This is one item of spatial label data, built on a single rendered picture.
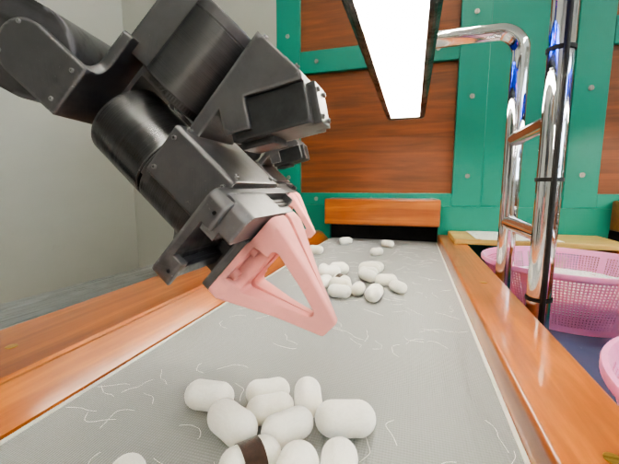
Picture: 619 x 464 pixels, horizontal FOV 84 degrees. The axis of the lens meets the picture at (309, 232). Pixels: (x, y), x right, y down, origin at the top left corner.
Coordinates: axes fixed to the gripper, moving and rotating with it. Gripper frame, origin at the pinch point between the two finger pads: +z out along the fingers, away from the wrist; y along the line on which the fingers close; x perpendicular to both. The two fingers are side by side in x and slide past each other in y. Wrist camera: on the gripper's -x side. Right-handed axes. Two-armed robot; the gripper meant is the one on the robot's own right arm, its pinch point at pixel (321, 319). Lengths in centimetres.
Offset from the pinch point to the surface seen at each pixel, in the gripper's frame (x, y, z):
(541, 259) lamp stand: -13.6, 20.5, 13.2
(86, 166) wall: 115, 153, -159
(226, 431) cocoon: 6.7, -5.0, 0.4
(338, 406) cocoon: 2.3, -1.9, 4.3
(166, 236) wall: 129, 185, -103
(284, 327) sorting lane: 9.9, 12.8, -1.1
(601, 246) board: -27, 61, 33
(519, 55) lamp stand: -32.6, 35.3, -4.2
